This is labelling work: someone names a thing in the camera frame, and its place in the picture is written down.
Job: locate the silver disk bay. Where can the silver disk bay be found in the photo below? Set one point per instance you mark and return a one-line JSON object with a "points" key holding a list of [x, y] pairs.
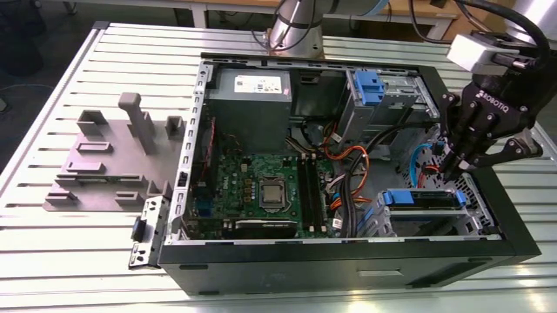
{"points": [[424, 213]]}

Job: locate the CPU socket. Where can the CPU socket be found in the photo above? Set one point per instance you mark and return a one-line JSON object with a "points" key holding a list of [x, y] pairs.
{"points": [[273, 209]]}

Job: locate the black RAM slot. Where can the black RAM slot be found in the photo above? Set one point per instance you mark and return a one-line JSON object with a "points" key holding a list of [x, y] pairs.
{"points": [[318, 192], [306, 192]]}

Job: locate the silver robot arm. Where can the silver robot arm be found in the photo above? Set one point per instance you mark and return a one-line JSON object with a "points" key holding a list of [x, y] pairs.
{"points": [[300, 36]]}

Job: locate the blue drive bay latch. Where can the blue drive bay latch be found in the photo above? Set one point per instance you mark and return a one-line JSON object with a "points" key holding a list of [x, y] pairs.
{"points": [[368, 88]]}

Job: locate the green motherboard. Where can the green motherboard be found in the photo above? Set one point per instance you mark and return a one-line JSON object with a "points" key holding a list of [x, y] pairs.
{"points": [[235, 202]]}

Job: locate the blue VGA port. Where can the blue VGA port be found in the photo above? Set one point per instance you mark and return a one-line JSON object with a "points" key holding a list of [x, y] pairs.
{"points": [[139, 229]]}

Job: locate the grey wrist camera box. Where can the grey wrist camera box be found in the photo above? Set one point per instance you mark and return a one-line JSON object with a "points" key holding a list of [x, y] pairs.
{"points": [[475, 52]]}

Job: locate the grey power supply unit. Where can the grey power supply unit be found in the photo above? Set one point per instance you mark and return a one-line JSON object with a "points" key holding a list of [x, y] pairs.
{"points": [[247, 124]]}

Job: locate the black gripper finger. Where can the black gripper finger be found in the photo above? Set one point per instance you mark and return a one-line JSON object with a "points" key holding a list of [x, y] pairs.
{"points": [[455, 153], [509, 150]]}

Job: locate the green RAM stick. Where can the green RAM stick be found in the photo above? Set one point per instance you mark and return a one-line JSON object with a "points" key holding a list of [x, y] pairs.
{"points": [[94, 180]]}

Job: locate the silver CPU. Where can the silver CPU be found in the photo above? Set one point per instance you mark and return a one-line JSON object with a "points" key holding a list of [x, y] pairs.
{"points": [[272, 194]]}

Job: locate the silver optical drive bay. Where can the silver optical drive bay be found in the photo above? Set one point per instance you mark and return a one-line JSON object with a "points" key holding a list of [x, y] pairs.
{"points": [[361, 120]]}

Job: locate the black PC case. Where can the black PC case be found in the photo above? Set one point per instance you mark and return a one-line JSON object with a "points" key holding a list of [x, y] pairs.
{"points": [[305, 270]]}

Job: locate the hard disk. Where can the hard disk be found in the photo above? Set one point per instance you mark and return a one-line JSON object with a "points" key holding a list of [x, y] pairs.
{"points": [[400, 198]]}

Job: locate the grey parts rack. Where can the grey parts rack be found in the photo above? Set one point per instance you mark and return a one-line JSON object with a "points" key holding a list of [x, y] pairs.
{"points": [[113, 163]]}

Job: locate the black graphics card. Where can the black graphics card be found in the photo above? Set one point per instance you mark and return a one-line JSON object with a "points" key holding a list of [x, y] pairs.
{"points": [[261, 228]]}

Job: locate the wooden desk white frame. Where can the wooden desk white frame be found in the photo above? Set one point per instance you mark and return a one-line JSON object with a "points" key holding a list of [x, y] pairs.
{"points": [[429, 13]]}

